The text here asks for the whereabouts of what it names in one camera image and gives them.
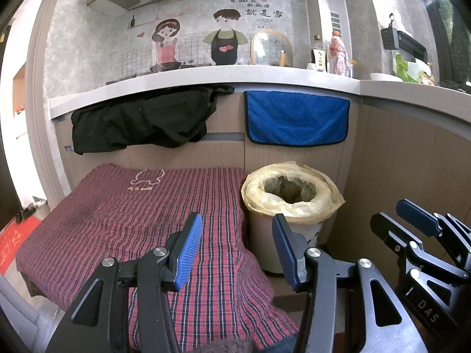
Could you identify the blue towel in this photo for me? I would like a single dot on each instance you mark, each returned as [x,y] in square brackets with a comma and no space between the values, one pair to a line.
[298,117]

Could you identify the red plaid cloth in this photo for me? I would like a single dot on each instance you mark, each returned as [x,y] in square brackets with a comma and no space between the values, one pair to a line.
[128,220]

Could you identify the white bowl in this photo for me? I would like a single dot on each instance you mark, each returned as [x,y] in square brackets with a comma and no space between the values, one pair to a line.
[384,77]

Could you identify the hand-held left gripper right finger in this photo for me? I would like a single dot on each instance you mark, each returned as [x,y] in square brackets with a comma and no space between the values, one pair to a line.
[285,253]

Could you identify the glass pot lid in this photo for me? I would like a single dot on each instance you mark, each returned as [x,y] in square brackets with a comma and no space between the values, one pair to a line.
[270,47]

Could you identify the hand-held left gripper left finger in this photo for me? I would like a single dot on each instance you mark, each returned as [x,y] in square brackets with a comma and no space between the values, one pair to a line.
[189,253]

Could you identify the cartoon wall sticker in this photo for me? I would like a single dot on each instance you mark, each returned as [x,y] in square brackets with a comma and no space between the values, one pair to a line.
[224,36]

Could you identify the white kitchen countertop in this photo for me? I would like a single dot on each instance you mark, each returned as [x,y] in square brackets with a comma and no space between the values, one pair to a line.
[176,81]

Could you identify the white water heater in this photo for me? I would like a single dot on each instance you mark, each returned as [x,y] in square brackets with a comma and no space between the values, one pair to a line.
[325,11]

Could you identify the black cloth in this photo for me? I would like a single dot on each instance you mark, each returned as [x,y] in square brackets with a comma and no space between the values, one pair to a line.
[143,121]

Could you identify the black knife rack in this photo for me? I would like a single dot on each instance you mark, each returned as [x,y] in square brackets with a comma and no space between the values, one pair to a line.
[408,42]

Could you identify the grey trash bin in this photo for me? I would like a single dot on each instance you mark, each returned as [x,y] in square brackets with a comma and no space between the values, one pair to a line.
[263,242]

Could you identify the green plastic bag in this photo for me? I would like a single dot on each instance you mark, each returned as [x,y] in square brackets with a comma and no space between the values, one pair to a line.
[404,68]

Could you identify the brown knitted cloth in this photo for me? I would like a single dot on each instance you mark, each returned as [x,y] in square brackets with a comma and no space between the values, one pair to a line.
[230,347]

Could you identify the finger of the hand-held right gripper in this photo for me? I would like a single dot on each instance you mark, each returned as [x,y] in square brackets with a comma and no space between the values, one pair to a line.
[393,239]
[417,215]

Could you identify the dark sauce bottle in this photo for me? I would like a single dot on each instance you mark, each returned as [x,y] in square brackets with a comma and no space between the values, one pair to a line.
[319,59]

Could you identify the red floor mat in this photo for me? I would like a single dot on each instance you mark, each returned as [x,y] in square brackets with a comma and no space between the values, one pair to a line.
[14,244]

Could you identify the dark shoes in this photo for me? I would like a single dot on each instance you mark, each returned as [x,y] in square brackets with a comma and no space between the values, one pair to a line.
[26,215]

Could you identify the red label plastic bottle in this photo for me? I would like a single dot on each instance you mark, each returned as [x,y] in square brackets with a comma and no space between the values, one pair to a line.
[337,55]

